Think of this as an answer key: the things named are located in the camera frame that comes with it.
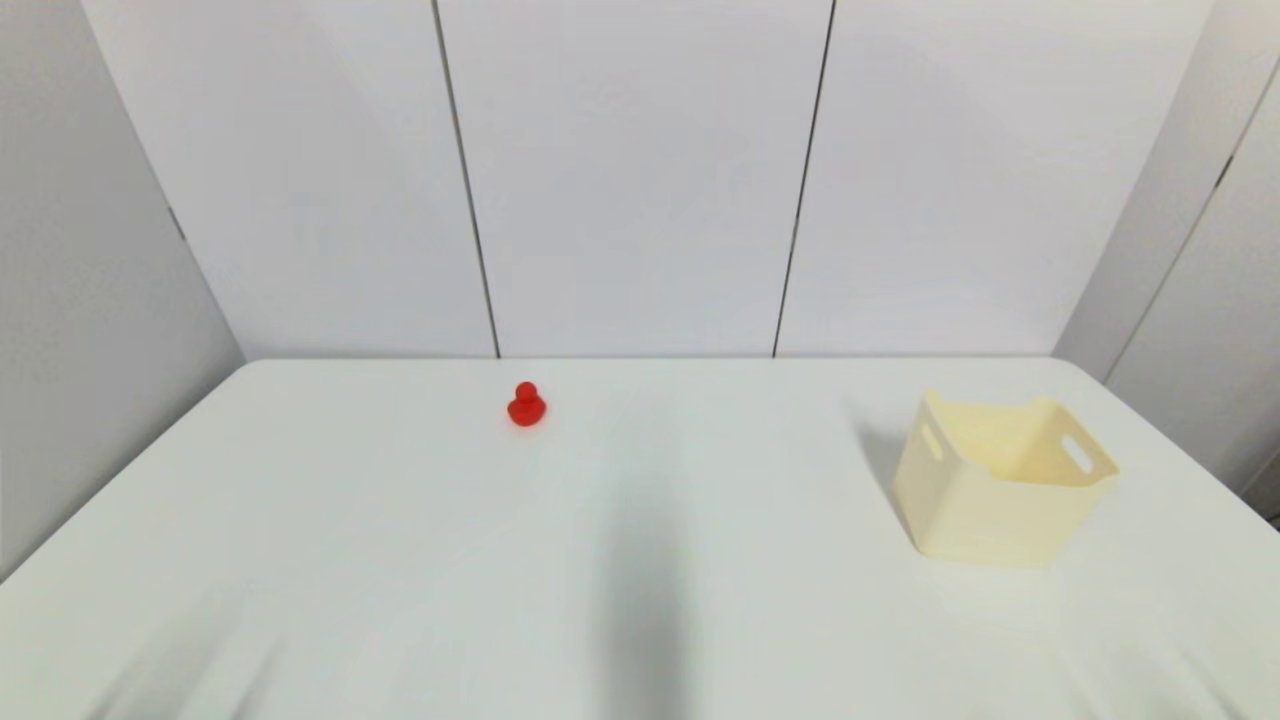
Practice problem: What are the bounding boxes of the red rubber duck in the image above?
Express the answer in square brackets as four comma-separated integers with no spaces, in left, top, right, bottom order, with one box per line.
[507,381,548,428]

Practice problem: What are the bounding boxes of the cream plastic basket with handles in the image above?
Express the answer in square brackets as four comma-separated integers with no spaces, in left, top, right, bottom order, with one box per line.
[891,390,1120,569]

